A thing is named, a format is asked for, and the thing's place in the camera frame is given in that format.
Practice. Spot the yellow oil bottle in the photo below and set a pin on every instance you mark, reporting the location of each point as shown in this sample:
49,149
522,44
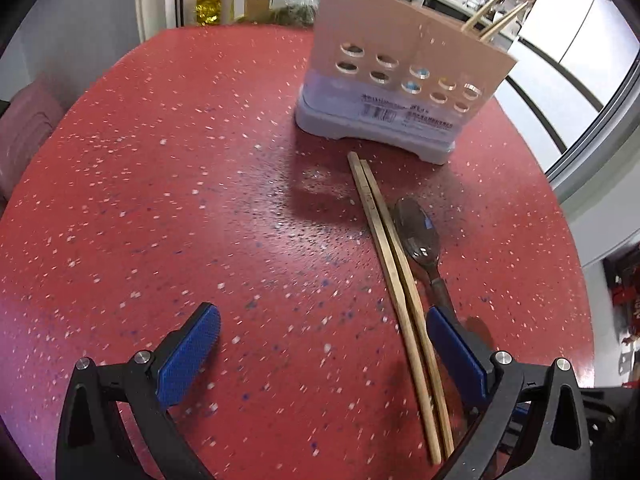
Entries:
207,0

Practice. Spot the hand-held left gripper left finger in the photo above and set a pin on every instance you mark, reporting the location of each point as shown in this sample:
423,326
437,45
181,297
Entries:
192,355

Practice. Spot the white refrigerator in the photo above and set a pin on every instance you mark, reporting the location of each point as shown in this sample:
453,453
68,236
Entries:
575,10

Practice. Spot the dark spoon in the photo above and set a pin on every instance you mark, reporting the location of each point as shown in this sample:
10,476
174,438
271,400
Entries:
417,235

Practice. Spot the wooden chopstick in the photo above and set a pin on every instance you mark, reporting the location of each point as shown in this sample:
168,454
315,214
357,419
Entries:
382,255
505,20
397,260
486,8

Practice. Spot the bag of green vegetables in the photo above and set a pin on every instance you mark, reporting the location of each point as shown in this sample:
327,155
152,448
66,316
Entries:
300,5

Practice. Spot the red fire extinguisher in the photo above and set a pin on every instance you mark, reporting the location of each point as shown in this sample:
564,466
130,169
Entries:
627,300

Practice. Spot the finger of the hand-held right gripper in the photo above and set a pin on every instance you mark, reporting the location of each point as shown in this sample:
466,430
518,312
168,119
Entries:
517,420

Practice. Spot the pink chair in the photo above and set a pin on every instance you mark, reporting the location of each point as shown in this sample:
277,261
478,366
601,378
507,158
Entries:
25,130

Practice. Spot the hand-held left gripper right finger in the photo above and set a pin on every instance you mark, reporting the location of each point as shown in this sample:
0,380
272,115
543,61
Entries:
452,355

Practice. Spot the beige plastic utensil holder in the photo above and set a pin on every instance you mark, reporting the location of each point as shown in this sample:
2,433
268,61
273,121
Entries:
375,35

